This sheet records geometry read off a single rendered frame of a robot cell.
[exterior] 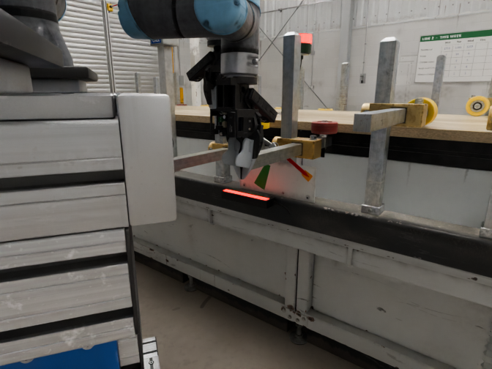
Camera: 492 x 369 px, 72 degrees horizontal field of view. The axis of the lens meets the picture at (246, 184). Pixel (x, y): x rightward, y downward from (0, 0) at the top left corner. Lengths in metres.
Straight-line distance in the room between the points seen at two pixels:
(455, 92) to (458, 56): 0.69
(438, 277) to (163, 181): 0.80
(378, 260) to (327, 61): 8.29
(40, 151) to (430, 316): 1.19
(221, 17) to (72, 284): 0.43
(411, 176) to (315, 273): 0.52
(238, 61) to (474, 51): 7.56
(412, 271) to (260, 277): 0.74
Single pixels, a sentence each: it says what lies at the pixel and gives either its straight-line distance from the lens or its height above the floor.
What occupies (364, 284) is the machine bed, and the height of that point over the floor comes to 0.35.
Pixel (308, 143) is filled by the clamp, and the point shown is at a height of 0.86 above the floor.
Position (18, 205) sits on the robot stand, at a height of 0.93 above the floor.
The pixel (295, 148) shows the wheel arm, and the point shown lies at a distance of 0.90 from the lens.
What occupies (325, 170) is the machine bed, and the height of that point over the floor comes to 0.74.
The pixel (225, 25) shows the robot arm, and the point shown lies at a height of 1.09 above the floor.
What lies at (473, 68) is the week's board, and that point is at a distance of 8.08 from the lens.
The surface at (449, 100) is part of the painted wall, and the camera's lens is 8.15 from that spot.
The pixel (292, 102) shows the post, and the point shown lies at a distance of 0.94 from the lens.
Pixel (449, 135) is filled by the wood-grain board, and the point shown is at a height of 0.89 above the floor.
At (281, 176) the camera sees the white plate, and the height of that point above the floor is 0.76.
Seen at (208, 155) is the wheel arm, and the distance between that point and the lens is 1.00.
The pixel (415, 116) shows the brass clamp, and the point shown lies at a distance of 0.83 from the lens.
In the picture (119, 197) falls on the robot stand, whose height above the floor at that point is 0.93.
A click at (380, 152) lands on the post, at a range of 0.86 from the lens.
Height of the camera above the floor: 1.00
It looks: 15 degrees down
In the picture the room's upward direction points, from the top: straight up
